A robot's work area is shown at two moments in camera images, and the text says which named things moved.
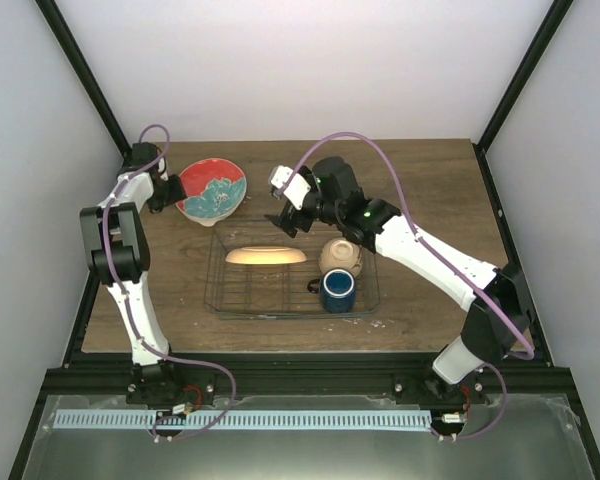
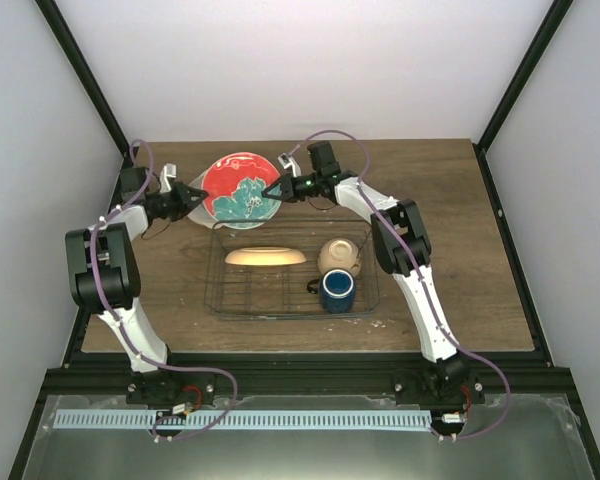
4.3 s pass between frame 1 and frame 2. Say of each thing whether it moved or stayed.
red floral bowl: moved
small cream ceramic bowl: stayed
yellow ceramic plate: stayed
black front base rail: stayed
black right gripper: moved
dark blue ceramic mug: stayed
